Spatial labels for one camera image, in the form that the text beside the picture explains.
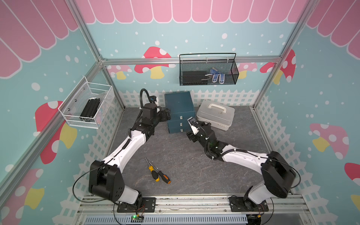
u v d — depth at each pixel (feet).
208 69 3.01
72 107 2.25
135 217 2.40
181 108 3.03
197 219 2.34
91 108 2.32
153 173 2.75
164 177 2.70
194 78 2.84
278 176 1.43
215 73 2.92
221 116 3.23
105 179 1.40
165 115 2.44
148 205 2.44
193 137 2.44
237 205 2.43
